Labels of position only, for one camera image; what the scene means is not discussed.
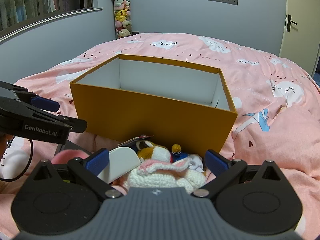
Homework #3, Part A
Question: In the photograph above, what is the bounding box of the window with frame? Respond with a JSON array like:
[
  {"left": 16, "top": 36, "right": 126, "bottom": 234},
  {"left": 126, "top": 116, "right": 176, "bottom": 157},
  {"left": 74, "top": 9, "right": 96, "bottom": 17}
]
[{"left": 1, "top": 0, "right": 102, "bottom": 43}]

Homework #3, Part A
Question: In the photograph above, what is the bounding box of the white crochet bunny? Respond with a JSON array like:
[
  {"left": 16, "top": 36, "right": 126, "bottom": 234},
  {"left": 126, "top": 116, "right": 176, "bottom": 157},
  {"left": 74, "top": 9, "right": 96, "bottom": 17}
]
[{"left": 120, "top": 158, "right": 206, "bottom": 194}]

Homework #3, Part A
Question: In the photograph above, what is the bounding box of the cream door with handle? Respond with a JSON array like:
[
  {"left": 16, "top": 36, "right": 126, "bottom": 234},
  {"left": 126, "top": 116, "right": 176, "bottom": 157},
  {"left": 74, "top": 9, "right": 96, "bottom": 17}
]
[{"left": 279, "top": 0, "right": 320, "bottom": 76}]

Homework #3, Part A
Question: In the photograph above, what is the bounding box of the pink fluffy peach plush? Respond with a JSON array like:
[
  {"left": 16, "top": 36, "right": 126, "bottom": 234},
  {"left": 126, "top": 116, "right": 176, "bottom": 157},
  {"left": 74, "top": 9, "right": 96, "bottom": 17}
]
[{"left": 51, "top": 149, "right": 89, "bottom": 164}]

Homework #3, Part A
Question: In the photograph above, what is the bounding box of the white glasses box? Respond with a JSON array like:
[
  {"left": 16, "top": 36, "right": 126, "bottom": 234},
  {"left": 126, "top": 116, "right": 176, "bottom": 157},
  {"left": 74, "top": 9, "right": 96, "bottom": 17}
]
[{"left": 98, "top": 147, "right": 140, "bottom": 184}]

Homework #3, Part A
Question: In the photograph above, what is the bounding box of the brown white plush dog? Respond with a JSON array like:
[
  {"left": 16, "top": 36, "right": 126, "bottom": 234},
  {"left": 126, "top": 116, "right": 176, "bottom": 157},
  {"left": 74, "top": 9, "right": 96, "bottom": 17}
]
[{"left": 135, "top": 140, "right": 190, "bottom": 164}]

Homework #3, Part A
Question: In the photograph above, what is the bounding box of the orange cardboard storage box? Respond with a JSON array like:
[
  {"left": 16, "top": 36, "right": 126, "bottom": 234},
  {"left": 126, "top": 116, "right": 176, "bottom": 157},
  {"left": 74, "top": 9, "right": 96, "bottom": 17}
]
[{"left": 70, "top": 54, "right": 238, "bottom": 155}]

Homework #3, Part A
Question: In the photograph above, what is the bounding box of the black cable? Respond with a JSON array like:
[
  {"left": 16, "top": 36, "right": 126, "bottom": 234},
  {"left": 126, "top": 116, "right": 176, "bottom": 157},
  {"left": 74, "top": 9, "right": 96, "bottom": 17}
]
[{"left": 0, "top": 138, "right": 34, "bottom": 182}]

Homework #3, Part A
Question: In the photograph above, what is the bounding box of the pink patterned bed quilt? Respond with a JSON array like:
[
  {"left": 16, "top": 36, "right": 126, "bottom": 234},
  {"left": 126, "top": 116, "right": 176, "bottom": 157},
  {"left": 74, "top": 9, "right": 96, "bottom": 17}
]
[{"left": 0, "top": 32, "right": 320, "bottom": 239}]

